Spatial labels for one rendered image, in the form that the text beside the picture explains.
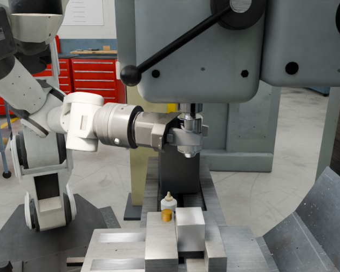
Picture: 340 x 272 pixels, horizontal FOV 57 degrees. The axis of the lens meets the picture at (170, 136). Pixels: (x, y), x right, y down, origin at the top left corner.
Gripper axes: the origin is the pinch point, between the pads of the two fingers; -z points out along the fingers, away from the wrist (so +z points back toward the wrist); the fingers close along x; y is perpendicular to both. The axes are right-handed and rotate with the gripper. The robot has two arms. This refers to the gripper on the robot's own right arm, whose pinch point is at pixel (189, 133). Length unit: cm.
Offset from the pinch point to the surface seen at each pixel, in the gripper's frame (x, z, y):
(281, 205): 198, -29, 123
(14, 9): -17.8, 20.5, -21.0
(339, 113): 27.6, -29.2, -0.2
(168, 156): 27.3, 14.1, 17.5
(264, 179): 244, -12, 124
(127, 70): -16.2, 4.5, -13.4
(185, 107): -2.4, 0.2, -5.6
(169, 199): 9.3, 7.1, 20.8
